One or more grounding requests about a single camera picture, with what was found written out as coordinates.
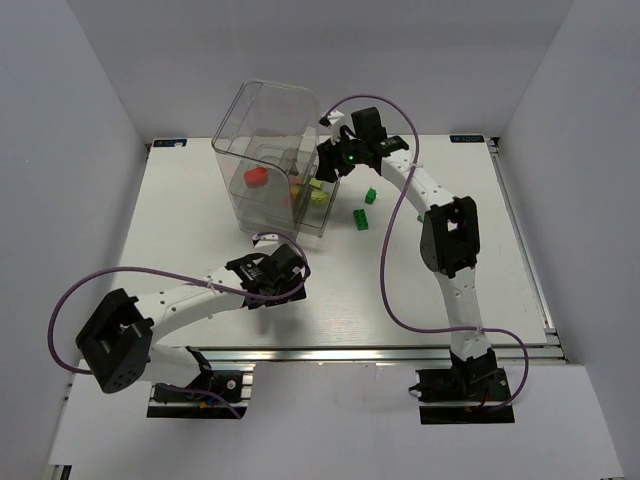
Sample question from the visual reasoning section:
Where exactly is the lime small brick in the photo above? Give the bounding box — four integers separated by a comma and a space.
309, 178, 324, 190

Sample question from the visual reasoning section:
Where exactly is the lime rounded brick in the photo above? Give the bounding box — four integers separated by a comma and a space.
310, 191, 331, 206

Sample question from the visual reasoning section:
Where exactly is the clear plastic drawer cover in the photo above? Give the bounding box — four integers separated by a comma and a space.
211, 79, 319, 233

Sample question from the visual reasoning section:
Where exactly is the red rounded brick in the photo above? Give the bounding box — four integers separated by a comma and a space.
243, 167, 269, 189

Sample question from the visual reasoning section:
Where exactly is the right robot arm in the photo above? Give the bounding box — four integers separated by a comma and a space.
317, 107, 497, 401

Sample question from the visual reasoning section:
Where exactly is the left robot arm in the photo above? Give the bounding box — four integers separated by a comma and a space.
76, 244, 309, 394

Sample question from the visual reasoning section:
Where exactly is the small green cube brick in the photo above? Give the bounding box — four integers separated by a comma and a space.
365, 188, 377, 205

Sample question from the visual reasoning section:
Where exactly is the dark green long brick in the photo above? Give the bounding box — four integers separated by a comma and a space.
352, 209, 369, 231

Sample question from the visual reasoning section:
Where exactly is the right blue table label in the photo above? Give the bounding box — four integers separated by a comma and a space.
449, 134, 485, 144

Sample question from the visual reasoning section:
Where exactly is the blue table label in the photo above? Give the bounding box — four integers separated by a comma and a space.
449, 134, 485, 144
152, 138, 187, 148

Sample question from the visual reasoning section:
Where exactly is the left blue table label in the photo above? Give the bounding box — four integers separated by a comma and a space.
152, 138, 187, 148

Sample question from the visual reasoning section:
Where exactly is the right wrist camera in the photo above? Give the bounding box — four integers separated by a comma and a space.
319, 110, 345, 142

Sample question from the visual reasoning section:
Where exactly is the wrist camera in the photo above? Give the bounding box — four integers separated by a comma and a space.
319, 110, 345, 142
252, 232, 280, 249

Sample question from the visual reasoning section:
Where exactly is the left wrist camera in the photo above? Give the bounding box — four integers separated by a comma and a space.
252, 232, 280, 249

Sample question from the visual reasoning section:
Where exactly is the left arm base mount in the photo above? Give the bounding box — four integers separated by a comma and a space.
146, 347, 253, 420

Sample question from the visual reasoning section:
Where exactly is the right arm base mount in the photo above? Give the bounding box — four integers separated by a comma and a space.
408, 368, 515, 426

